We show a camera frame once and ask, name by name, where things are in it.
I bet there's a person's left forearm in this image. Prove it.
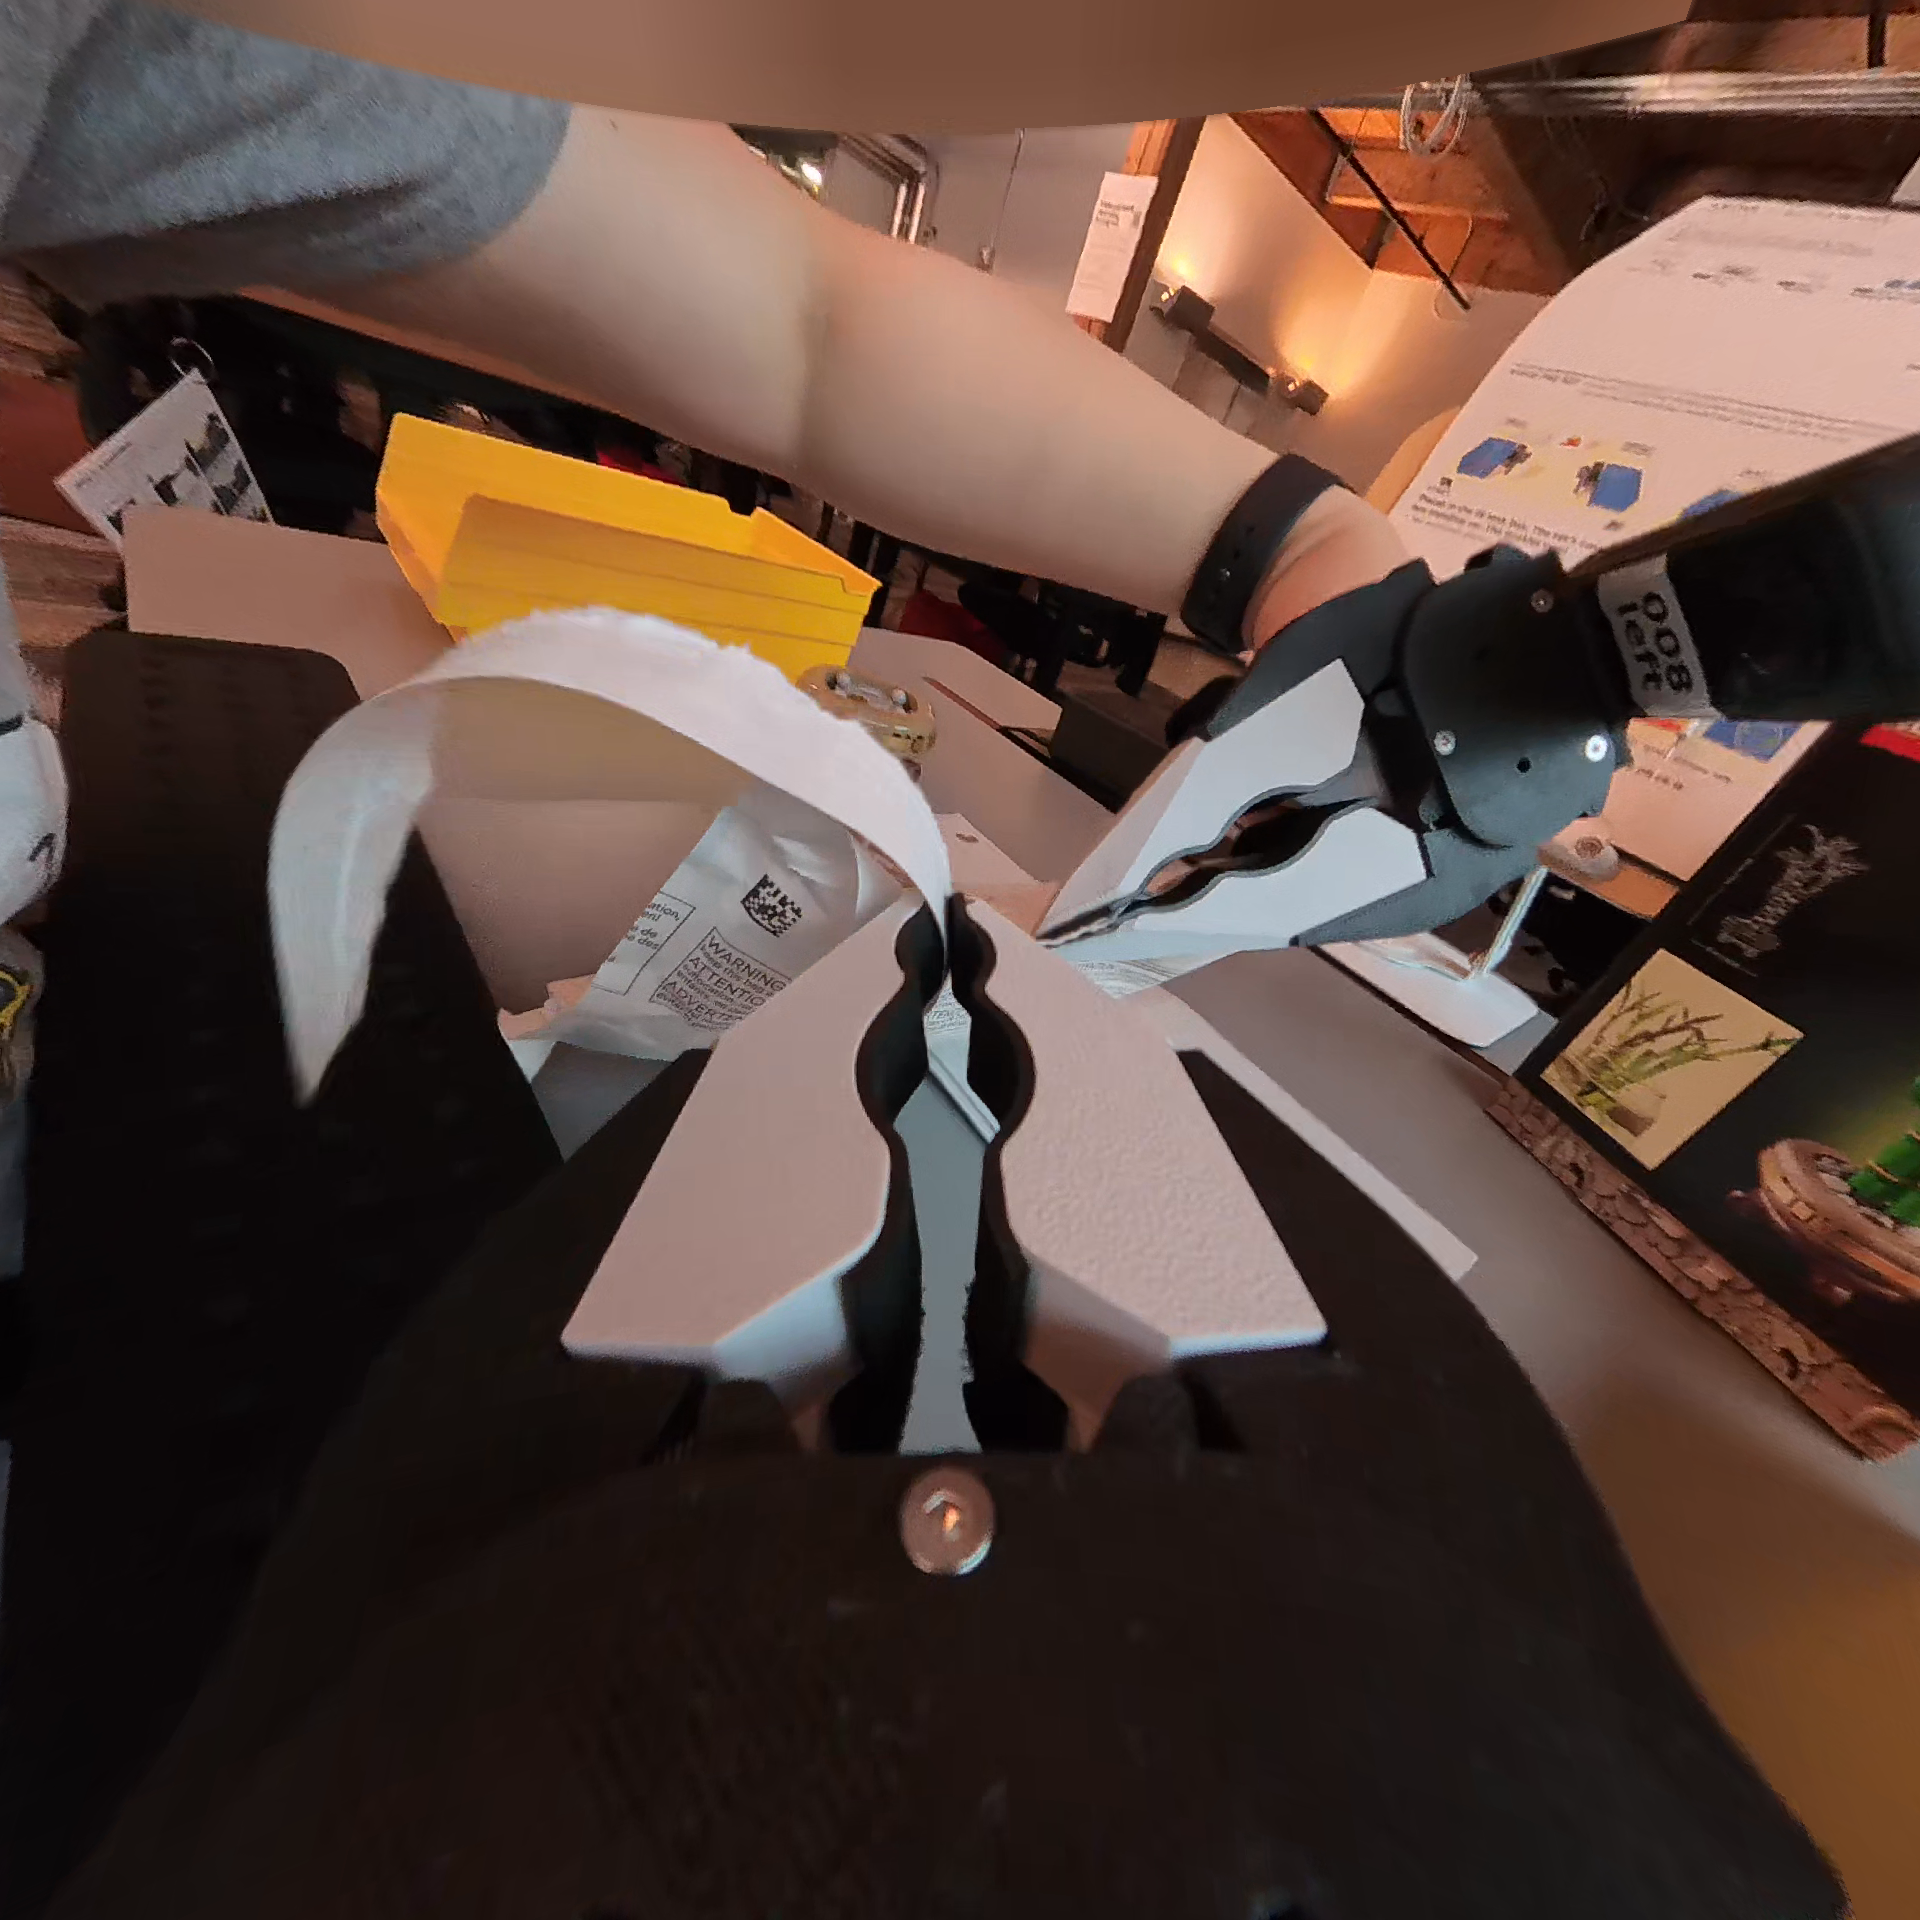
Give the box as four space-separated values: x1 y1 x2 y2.
239 102 1291 604

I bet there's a white poster stand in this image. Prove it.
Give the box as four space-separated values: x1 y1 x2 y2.
1339 862 1554 1054

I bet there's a grey chicken print shirt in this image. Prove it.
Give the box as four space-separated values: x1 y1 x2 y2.
0 0 573 1274

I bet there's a white wall notice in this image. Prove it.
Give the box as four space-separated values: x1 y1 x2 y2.
1068 171 1159 320

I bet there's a white instruction booklet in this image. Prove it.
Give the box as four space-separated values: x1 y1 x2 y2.
933 960 1478 1274

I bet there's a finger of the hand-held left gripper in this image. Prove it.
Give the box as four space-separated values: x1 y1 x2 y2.
1034 659 1373 939
1047 809 1435 966

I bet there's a yellow plastic bin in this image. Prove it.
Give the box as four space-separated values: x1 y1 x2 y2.
373 411 881 662

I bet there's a torn white paper strip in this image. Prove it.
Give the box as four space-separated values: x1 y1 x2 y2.
266 604 956 1107

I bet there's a black perforated chair armrest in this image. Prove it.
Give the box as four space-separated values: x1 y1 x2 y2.
0 632 562 1804

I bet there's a person's left hand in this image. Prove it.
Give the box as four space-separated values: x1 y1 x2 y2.
1248 487 1427 659

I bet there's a black bamboo set box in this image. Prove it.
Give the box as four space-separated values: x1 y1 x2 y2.
1484 720 1920 1455

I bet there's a black wrist band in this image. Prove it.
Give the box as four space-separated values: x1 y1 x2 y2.
1180 450 1350 653

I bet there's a grey desk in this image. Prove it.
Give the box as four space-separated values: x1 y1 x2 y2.
121 503 1920 1920

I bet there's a white laminated tag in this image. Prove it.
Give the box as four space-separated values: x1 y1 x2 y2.
56 365 273 547

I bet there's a white instruction poster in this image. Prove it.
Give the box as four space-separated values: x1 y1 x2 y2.
1388 192 1920 879

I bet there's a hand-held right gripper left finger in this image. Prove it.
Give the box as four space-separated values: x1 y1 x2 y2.
562 894 964 1449

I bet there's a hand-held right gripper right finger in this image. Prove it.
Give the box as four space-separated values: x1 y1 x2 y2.
951 898 1332 1449

